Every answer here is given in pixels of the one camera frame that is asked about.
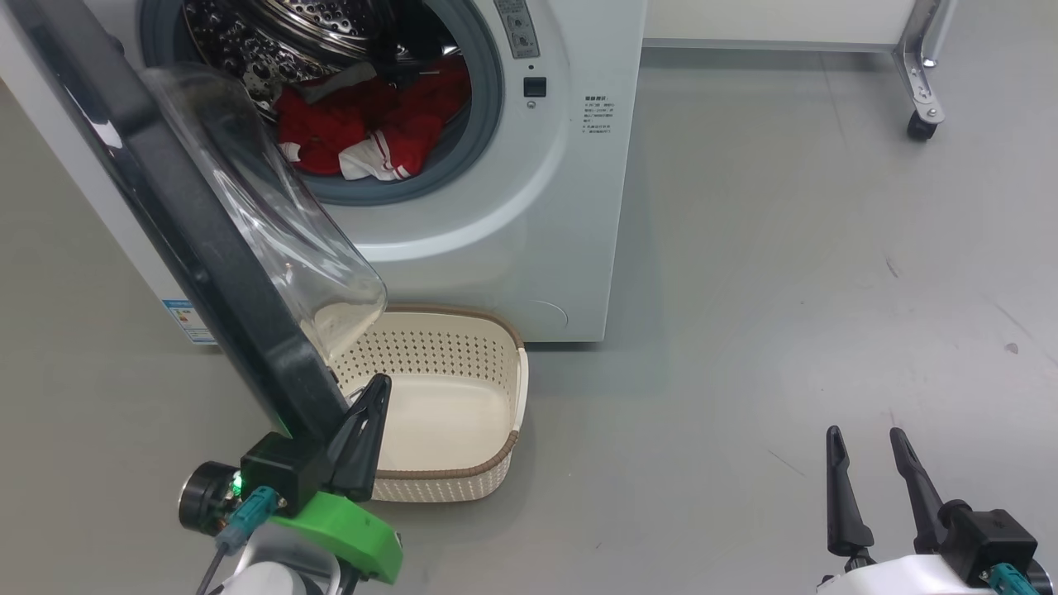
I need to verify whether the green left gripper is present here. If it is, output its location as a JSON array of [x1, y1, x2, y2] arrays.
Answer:
[[268, 373, 405, 584]]

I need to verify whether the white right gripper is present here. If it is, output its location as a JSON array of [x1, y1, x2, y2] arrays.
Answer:
[[817, 425, 1003, 595]]

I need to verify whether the dark round washing machine door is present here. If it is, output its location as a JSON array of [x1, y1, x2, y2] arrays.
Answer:
[[0, 0, 390, 444]]

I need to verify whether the cream perforated laundry basket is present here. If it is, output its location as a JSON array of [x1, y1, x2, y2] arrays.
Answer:
[[318, 303, 531, 504]]

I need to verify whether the white washing machine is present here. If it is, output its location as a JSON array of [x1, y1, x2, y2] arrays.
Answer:
[[0, 0, 649, 349]]

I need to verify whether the blue energy label sticker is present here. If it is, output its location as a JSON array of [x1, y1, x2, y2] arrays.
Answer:
[[160, 297, 218, 347]]

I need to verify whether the black text warning label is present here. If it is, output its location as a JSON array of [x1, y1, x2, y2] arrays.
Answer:
[[580, 93, 617, 138]]

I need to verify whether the teal plug left camera cable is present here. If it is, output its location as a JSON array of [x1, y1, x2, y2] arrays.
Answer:
[[195, 485, 279, 595]]

